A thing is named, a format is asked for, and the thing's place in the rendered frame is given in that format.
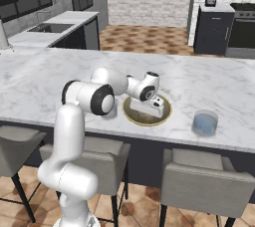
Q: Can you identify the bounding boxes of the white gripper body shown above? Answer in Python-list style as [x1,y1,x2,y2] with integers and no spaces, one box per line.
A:
[128,99,165,118]

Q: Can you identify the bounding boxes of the brown bowl with gold rim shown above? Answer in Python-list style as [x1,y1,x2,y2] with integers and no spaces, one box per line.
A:
[122,93,173,127]

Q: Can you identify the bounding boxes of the glass of water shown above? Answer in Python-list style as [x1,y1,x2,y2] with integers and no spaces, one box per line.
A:
[191,110,219,138]

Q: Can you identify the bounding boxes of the grey bar stool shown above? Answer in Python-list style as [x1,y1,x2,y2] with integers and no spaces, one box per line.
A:
[0,124,48,224]
[158,147,255,227]
[39,135,131,227]

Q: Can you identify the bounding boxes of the steel sink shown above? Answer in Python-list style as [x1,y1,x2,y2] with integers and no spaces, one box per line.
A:
[27,22,76,34]

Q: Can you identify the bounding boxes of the steel oven range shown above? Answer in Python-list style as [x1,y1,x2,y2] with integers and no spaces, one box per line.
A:
[224,2,255,60]

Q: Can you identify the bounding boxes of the grey tap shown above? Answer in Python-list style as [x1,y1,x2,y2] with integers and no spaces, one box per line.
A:
[35,10,51,25]

